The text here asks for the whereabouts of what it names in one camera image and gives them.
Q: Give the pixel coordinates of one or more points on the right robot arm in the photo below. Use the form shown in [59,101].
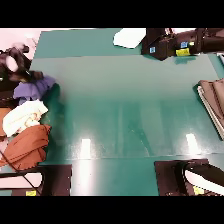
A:
[172,176]

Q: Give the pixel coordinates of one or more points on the purple garment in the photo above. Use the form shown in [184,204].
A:
[33,89]

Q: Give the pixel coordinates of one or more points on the white garment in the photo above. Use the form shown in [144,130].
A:
[23,117]

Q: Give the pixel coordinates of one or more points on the orange-brown garment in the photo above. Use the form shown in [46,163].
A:
[28,146]

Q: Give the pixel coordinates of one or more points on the brown garment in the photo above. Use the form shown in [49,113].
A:
[215,95]

